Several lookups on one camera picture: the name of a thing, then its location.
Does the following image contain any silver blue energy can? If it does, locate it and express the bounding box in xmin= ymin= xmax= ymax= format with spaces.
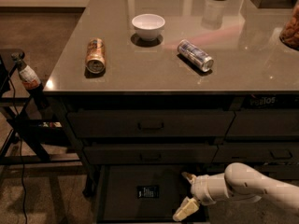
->
xmin=178 ymin=39 xmax=214 ymax=73

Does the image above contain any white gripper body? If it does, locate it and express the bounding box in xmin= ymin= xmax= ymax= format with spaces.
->
xmin=191 ymin=174 xmax=226 ymax=205

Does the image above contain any middle right drawer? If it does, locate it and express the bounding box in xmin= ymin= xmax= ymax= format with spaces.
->
xmin=213 ymin=143 xmax=299 ymax=163

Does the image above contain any open bottom drawer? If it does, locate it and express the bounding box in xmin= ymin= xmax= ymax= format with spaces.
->
xmin=93 ymin=165 xmax=210 ymax=224

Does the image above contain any black side table frame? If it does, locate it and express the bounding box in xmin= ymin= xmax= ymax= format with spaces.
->
xmin=0 ymin=49 xmax=78 ymax=165

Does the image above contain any black cable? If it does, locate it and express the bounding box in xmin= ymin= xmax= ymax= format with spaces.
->
xmin=8 ymin=75 xmax=30 ymax=224

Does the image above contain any top right drawer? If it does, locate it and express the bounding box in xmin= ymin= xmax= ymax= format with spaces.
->
xmin=226 ymin=109 xmax=299 ymax=140

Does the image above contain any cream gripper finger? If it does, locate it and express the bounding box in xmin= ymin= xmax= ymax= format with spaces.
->
xmin=182 ymin=172 xmax=196 ymax=185
xmin=173 ymin=197 xmax=199 ymax=222

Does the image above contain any dark soda bottle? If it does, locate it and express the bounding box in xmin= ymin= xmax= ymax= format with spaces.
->
xmin=11 ymin=53 xmax=49 ymax=110

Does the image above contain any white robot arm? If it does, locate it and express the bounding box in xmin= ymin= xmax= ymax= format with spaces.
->
xmin=173 ymin=162 xmax=299 ymax=222

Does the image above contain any white ceramic bowl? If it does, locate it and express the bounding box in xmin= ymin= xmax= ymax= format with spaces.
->
xmin=132 ymin=14 xmax=165 ymax=41

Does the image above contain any top left drawer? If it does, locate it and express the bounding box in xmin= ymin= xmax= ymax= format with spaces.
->
xmin=67 ymin=110 xmax=235 ymax=138

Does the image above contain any middle left drawer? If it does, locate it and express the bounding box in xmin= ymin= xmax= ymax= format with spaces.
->
xmin=83 ymin=144 xmax=217 ymax=164

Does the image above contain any orange soda can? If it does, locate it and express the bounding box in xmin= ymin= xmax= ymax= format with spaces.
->
xmin=85 ymin=38 xmax=106 ymax=74

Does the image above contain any dark blue rxbar wrapper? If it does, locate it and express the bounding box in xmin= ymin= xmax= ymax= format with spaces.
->
xmin=136 ymin=185 xmax=159 ymax=199

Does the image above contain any dark cabinet counter unit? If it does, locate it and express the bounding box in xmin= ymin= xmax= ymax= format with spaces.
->
xmin=42 ymin=0 xmax=299 ymax=201

